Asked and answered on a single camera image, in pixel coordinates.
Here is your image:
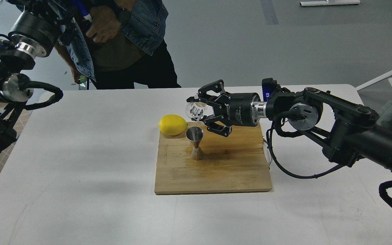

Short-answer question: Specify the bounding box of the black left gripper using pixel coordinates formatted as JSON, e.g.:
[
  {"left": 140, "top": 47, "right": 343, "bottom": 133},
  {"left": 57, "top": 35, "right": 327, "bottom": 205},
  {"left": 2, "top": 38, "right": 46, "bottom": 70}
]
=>
[{"left": 8, "top": 0, "right": 72, "bottom": 58}]

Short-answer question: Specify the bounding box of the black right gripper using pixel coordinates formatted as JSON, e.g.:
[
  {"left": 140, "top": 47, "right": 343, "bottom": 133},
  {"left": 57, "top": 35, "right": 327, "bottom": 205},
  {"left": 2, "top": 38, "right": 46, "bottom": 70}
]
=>
[{"left": 186, "top": 79, "right": 260, "bottom": 137}]

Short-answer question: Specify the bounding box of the clear glass cup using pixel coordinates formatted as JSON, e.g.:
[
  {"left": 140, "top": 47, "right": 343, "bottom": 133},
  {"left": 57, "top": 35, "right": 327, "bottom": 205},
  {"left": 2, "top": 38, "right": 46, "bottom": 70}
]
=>
[{"left": 185, "top": 102, "right": 208, "bottom": 121}]

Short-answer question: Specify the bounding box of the steel double jigger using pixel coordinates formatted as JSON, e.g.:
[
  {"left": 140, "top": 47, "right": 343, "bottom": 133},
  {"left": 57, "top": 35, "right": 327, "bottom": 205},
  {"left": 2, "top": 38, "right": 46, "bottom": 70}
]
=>
[{"left": 186, "top": 127, "right": 204, "bottom": 160}]

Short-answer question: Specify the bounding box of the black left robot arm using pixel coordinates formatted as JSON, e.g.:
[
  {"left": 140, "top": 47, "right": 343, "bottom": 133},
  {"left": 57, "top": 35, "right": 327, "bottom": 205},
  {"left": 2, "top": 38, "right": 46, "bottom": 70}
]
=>
[{"left": 0, "top": 0, "right": 76, "bottom": 153}]

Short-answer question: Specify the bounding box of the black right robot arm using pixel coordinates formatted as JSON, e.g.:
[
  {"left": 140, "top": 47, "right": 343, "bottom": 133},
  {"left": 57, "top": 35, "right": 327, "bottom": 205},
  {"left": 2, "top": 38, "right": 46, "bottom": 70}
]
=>
[{"left": 186, "top": 78, "right": 392, "bottom": 208}]

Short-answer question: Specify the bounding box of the bystander left hand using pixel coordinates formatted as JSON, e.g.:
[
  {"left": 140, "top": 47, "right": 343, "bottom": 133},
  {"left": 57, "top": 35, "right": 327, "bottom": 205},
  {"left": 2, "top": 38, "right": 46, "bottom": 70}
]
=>
[{"left": 86, "top": 5, "right": 121, "bottom": 43}]

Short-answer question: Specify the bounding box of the bystander right hand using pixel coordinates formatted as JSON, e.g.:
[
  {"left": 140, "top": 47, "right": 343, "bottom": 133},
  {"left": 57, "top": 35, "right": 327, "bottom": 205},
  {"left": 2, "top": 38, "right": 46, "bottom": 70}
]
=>
[{"left": 69, "top": 66, "right": 87, "bottom": 85}]

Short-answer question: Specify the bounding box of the yellow lemon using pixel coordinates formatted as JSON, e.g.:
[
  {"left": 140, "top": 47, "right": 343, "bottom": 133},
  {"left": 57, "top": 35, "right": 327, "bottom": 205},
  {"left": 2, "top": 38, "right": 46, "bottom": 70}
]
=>
[{"left": 158, "top": 114, "right": 188, "bottom": 135}]

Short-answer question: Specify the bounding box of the wooden cutting board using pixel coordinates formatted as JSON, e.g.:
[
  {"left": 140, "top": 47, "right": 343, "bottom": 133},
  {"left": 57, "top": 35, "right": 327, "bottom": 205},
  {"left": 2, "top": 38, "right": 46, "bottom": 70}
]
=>
[{"left": 154, "top": 126, "right": 273, "bottom": 194}]

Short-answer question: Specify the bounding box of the bystander in denim jacket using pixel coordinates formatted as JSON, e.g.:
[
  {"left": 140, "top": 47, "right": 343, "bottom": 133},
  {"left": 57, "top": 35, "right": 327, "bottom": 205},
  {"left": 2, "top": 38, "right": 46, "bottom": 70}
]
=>
[{"left": 55, "top": 0, "right": 180, "bottom": 89}]

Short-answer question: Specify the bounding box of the black smartphone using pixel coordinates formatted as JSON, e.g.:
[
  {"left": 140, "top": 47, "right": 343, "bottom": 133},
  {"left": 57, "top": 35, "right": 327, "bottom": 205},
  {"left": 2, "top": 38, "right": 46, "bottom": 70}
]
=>
[{"left": 78, "top": 75, "right": 90, "bottom": 91}]

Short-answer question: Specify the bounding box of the white floor bar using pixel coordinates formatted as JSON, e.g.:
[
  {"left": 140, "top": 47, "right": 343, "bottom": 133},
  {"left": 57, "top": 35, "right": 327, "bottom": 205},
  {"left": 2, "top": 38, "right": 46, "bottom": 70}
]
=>
[{"left": 299, "top": 0, "right": 361, "bottom": 7}]

